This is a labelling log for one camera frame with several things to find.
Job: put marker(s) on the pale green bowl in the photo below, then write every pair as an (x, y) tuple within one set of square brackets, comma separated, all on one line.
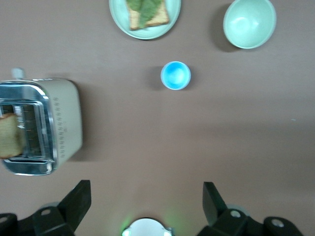
[(249, 24)]

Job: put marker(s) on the pale green plate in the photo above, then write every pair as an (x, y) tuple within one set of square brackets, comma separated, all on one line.
[(118, 22)]

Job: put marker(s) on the bread slice in toaster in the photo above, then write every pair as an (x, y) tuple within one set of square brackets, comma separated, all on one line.
[(9, 137)]

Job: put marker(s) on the green lettuce leaf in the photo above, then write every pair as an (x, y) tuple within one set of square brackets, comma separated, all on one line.
[(145, 12)]

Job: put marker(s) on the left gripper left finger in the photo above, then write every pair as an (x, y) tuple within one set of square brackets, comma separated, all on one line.
[(71, 209)]

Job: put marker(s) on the toast slice under lettuce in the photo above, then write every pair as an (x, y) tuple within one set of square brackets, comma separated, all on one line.
[(160, 17)]

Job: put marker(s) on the cream and chrome toaster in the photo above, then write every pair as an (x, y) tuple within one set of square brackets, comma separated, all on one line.
[(66, 118)]

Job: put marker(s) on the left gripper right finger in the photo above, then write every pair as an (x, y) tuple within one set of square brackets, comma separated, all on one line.
[(221, 221)]

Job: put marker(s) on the blue plastic cup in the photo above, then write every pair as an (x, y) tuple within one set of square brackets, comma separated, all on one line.
[(175, 75)]

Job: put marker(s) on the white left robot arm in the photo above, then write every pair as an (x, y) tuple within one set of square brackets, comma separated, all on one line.
[(147, 228)]

